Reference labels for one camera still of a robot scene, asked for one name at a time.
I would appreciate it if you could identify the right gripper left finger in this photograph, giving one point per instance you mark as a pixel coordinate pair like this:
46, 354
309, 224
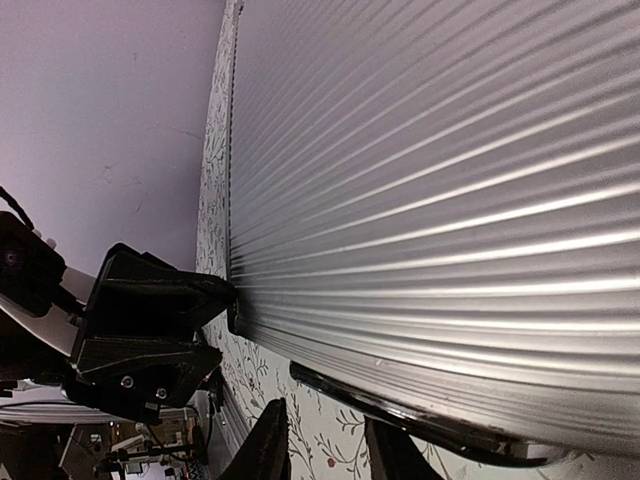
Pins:
264, 454

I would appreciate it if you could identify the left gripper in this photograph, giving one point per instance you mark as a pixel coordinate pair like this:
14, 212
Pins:
136, 350

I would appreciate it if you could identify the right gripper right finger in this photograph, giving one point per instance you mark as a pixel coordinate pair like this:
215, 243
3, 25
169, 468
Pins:
393, 454

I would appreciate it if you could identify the aluminium poker case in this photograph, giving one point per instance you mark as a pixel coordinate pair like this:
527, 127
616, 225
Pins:
434, 212

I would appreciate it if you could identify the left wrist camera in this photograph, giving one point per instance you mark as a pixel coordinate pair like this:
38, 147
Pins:
38, 290

